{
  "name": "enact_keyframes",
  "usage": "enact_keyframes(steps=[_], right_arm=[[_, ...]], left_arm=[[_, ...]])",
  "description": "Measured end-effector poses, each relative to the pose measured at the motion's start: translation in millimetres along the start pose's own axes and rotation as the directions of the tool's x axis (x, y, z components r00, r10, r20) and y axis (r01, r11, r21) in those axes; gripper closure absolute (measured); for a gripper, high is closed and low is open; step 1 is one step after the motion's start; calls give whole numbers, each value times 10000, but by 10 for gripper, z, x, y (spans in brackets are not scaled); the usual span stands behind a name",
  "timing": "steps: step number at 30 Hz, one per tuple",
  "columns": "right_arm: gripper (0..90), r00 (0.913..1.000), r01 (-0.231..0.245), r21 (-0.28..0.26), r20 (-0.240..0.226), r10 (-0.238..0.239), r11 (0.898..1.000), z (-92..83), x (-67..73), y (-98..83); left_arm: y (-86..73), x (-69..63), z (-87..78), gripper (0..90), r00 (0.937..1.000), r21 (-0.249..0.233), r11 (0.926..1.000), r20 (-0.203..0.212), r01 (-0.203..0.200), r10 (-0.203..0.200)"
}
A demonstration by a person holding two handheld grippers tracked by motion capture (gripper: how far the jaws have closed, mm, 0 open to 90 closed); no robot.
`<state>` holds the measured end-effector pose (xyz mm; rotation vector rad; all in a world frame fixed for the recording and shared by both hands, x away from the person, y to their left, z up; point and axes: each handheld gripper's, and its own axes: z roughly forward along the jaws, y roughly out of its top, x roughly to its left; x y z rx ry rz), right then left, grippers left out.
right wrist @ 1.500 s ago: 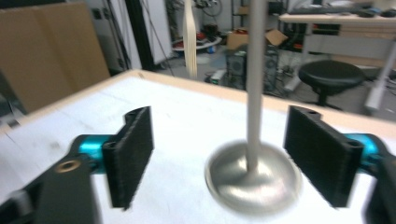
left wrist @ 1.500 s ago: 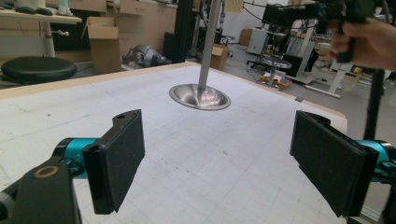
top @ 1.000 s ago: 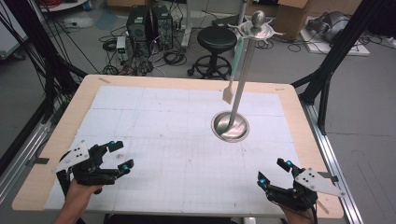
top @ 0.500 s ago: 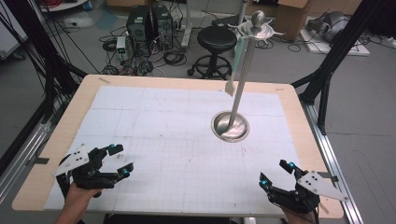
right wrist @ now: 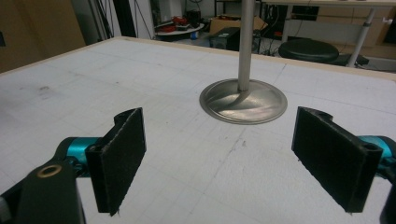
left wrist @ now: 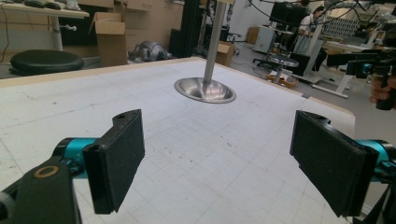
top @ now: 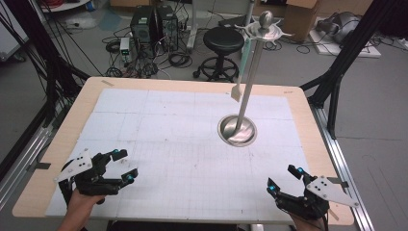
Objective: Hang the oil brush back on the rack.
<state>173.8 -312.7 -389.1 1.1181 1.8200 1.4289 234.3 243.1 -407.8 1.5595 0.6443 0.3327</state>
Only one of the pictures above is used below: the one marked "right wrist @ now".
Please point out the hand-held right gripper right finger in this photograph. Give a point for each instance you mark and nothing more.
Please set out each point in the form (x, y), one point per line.
(336, 158)

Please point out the metal utensil stand with hooks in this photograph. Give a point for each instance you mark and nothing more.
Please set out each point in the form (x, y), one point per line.
(244, 99)

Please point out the open cardboard box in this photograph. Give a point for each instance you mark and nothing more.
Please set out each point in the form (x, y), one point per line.
(224, 23)

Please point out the brown wooden panel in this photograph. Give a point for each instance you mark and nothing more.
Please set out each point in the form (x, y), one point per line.
(37, 31)

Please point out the white gridded table mat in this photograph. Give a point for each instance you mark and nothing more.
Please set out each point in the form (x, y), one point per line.
(186, 93)

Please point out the black metal frame post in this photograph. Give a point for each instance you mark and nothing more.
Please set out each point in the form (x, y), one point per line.
(124, 17)

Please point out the black round stool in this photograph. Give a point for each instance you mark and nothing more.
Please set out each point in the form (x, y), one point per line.
(308, 51)

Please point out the light wooden desk top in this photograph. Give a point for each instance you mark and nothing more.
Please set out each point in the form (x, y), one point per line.
(330, 3)

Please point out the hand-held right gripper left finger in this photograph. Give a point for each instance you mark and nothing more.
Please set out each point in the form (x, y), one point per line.
(118, 161)

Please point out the round white side table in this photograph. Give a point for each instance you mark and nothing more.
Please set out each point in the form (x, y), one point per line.
(179, 30)

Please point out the black computer tower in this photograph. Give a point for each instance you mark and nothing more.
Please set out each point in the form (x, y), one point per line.
(229, 39)

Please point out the white desk leg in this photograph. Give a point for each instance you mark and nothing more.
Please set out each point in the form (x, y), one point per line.
(361, 37)
(287, 25)

